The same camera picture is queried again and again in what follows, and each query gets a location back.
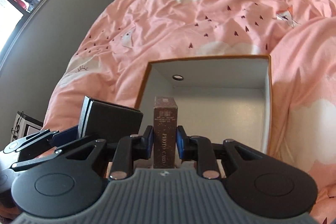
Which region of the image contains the black square box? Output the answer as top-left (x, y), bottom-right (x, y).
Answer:
top-left (77, 96), bottom-right (143, 143)

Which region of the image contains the blue holographic photo card box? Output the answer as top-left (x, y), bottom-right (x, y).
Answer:
top-left (153, 96), bottom-right (178, 169)

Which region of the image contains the silver aluminium case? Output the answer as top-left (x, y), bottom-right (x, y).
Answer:
top-left (10, 111), bottom-right (43, 142)

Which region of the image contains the orange box white inside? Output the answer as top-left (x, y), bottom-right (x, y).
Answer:
top-left (135, 55), bottom-right (272, 153)

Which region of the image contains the pink patterned duvet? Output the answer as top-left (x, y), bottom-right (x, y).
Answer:
top-left (44, 0), bottom-right (335, 223)

